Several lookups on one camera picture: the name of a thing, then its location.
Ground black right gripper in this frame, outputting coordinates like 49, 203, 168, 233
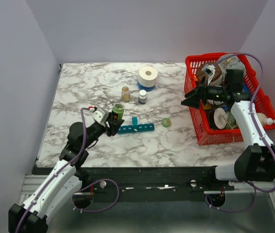
181, 77, 229, 109

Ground green pill bottle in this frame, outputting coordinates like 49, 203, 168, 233
112, 103, 124, 121

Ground teal weekly pill organizer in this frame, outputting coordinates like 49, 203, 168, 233
118, 117, 155, 134

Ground green bottle cap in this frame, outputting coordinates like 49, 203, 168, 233
161, 118, 172, 128

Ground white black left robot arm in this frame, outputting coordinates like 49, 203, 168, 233
8, 107, 124, 233

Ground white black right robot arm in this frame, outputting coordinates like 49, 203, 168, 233
181, 69, 275, 190

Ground brown wrapped roll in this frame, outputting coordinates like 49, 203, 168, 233
196, 62, 223, 86

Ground clear jar yellow capsules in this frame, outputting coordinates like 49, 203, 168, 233
121, 86, 131, 102

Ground white pill bottle blue label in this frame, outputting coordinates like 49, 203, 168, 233
138, 90, 147, 104

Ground red plastic basket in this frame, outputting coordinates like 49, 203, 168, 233
184, 52, 275, 146

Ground blue tape roll base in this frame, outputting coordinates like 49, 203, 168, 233
137, 81, 156, 92

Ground grey crumpled bag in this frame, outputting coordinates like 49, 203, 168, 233
218, 54, 246, 80

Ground white paper roll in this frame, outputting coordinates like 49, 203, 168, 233
138, 67, 158, 86

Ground cream squeeze bottle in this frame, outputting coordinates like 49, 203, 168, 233
257, 113, 275, 126

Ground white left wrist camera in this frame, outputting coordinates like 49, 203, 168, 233
91, 108, 109, 126

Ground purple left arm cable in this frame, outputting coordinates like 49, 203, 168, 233
15, 106, 120, 233

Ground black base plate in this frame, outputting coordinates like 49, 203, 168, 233
32, 166, 267, 203

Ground aluminium rail frame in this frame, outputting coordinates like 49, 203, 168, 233
20, 172, 275, 195

